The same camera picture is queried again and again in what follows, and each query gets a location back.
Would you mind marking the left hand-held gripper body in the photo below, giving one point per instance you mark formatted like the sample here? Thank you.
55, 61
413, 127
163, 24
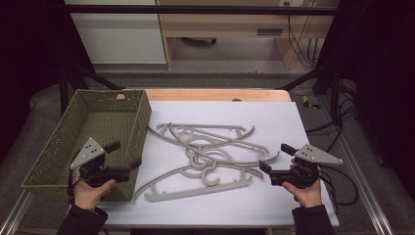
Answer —
94, 169

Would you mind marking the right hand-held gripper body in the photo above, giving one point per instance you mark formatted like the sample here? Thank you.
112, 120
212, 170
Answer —
303, 174

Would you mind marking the green woven basket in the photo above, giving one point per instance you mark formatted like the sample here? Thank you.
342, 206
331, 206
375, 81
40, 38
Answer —
98, 120

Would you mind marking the person's right hand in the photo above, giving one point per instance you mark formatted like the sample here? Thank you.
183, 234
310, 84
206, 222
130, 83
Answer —
306, 196

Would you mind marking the person's left hand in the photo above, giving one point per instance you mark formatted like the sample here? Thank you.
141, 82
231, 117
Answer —
88, 196

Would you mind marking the white table sheet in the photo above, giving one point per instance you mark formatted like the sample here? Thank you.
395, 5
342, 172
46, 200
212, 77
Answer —
277, 202

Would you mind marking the yellow and black tool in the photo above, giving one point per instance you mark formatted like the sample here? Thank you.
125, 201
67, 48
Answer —
308, 103

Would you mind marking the black metal stand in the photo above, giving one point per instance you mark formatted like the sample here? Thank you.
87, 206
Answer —
65, 88
334, 94

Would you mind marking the wooden table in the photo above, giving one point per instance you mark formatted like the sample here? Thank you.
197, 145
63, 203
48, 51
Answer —
212, 94

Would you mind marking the white cabinet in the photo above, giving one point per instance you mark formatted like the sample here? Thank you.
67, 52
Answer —
119, 36

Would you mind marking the light wooden desk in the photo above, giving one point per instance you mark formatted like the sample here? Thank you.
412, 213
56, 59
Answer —
225, 24

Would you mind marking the aluminium rail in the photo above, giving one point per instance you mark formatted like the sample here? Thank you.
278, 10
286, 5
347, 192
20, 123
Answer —
362, 178
14, 213

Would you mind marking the black horizontal frame bar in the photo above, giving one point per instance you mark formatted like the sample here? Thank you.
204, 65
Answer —
195, 10

